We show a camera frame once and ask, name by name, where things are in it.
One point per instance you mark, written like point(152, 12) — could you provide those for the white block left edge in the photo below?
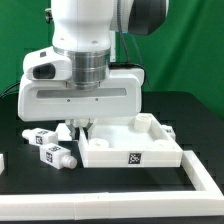
point(2, 166)

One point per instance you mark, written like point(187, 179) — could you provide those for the white square table top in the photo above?
point(133, 142)

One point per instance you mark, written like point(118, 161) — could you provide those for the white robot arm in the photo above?
point(74, 79)

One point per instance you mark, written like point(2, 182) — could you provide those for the white obstacle fence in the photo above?
point(205, 200)

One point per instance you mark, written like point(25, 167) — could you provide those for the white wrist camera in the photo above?
point(46, 64)

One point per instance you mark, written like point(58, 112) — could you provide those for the black camera stand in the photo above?
point(48, 15)

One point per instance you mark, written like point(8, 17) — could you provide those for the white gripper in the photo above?
point(119, 95)

